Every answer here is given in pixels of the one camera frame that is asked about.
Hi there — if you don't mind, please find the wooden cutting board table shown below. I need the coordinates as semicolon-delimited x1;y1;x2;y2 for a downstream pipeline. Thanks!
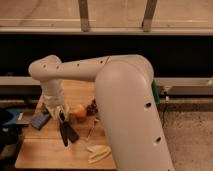
14;79;118;171

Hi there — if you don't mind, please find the black handled brush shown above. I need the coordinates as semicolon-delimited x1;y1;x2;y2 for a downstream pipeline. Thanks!
59;111;68;147

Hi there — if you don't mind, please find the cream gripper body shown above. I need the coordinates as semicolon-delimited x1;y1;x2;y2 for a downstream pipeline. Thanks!
43;96;70;120

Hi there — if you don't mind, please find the black rectangular remote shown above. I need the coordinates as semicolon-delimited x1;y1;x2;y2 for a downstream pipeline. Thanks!
65;122;79;143

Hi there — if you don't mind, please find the blue and black equipment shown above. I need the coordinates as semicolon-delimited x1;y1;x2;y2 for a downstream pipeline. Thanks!
0;107;34;162

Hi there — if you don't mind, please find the blue sponge block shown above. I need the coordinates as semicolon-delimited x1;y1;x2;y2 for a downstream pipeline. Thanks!
31;112;50;130

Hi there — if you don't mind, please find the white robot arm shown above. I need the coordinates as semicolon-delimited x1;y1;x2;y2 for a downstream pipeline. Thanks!
28;54;175;171

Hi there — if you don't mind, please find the dark grape bunch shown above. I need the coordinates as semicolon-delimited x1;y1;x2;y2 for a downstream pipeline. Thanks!
87;100;98;116

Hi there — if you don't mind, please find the metal fork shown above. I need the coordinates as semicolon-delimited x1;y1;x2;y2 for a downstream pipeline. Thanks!
86;118;100;141

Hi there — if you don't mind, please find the red-yellow apple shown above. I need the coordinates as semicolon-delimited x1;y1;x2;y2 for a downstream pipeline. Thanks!
73;104;87;118

